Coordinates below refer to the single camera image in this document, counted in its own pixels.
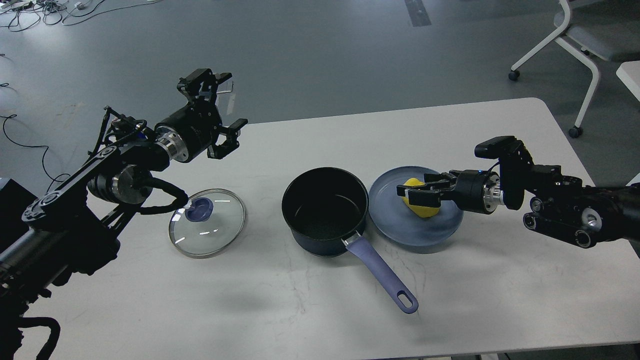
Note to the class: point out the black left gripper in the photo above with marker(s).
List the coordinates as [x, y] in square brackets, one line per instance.
[197, 126]

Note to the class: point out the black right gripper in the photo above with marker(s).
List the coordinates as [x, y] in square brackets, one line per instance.
[477, 191]

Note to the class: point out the yellow potato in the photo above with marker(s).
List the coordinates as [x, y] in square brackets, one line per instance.
[421, 211]

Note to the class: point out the glass pot lid purple knob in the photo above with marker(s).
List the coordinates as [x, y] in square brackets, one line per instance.
[208, 224]

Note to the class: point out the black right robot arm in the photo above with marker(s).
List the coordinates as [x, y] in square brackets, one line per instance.
[561, 206]

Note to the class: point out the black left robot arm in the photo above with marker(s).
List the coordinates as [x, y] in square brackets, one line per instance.
[74, 227]

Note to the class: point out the blue round plate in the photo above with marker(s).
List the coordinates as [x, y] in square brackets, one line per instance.
[400, 225]

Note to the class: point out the black box at left edge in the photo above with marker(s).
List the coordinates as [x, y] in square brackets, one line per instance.
[31, 241]

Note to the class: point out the white table corner right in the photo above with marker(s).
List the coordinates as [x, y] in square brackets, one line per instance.
[629, 74]

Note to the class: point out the white office chair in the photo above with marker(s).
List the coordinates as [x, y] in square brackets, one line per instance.
[606, 29]

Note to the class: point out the blue camera on right wrist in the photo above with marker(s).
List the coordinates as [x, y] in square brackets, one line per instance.
[514, 160]

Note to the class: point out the dark blue saucepan purple handle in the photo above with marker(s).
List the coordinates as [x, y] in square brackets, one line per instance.
[325, 209]

